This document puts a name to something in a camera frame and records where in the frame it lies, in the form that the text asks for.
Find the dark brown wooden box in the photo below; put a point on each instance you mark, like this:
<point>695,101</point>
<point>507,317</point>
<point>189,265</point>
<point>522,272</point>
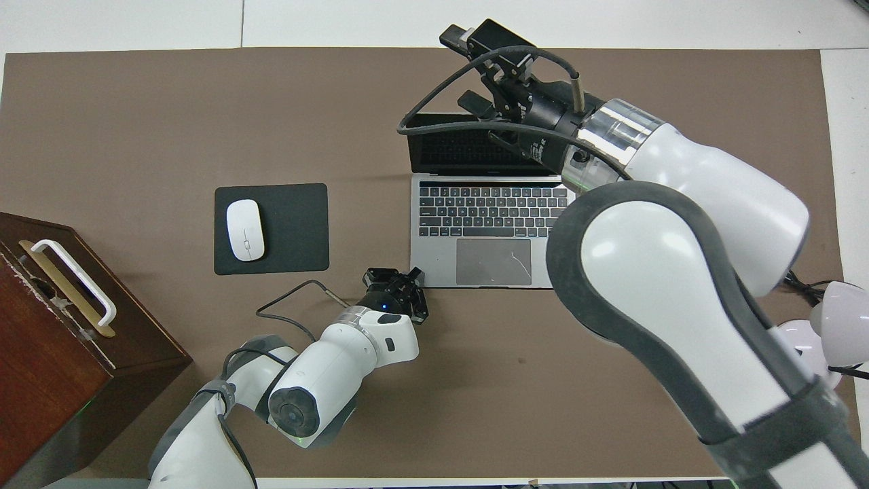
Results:
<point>41,380</point>

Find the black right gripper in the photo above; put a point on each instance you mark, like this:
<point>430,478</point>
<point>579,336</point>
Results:
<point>553,115</point>

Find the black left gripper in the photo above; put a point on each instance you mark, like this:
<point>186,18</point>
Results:
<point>387,299</point>

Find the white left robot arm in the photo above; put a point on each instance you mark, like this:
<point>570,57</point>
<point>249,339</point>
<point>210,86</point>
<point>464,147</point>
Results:
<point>326,367</point>

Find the brown table mat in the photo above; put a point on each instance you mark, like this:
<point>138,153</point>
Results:
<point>204,102</point>

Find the silver apple laptop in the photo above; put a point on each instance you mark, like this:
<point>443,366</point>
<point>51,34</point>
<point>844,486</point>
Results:
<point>434,272</point>

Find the white desk lamp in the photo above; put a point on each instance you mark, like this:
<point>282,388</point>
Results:
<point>845,312</point>

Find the white computer mouse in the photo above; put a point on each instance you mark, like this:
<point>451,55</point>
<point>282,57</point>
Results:
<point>244,221</point>

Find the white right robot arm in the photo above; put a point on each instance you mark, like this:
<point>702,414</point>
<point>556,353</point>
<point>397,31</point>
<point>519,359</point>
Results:
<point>645,285</point>

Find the black mouse pad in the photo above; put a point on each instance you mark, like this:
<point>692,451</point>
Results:
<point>299,231</point>

